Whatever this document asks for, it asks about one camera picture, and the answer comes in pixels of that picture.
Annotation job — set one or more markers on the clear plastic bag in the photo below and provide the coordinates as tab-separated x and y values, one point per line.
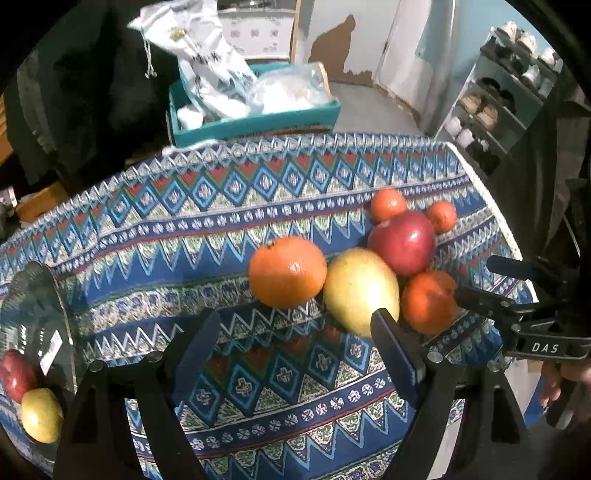
290	88

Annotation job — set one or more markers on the white shoe rack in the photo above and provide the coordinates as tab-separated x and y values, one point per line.
504	91

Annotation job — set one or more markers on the red apple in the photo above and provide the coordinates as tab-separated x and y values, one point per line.
18	375
406	242

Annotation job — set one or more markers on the small orange tangerine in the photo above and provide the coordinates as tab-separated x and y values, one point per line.
386	204
443	216

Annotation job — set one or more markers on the white rice bag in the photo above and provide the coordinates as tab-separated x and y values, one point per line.
214	76

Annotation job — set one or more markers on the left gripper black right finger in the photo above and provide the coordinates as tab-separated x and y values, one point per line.
492	442

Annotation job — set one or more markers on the wooden shelf rack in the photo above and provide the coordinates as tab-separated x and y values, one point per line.
294	31

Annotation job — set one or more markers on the right hand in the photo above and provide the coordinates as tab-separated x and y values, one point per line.
554	377

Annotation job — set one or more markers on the wooden crate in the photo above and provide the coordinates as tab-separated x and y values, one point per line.
32	206

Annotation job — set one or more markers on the yellow mango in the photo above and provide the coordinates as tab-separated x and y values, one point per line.
359	283

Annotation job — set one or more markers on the dark orange tangerine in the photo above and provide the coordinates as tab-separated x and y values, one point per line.
428	302

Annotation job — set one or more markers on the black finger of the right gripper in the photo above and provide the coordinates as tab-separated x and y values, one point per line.
518	269
487	304

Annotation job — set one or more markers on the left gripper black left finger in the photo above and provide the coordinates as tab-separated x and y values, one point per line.
96	441

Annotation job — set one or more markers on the glass bowl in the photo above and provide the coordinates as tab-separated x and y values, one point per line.
34	322

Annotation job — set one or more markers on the teal cardboard box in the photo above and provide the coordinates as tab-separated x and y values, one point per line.
186	122

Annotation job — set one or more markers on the red apple in bowl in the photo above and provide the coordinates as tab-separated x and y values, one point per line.
18	375

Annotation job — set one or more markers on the blue patterned tablecloth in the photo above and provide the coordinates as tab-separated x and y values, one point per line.
286	393

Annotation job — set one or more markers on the large orange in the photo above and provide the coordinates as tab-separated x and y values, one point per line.
287	272

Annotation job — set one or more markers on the small orange tangerine right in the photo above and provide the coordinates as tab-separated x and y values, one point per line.
443	216

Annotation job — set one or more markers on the yellow fruit in bowl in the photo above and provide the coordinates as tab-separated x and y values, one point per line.
41	415

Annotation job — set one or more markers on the white patterned storage box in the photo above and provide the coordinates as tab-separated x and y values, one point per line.
259	33

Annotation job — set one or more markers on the black hanging jacket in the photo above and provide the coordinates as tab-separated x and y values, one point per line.
83	96

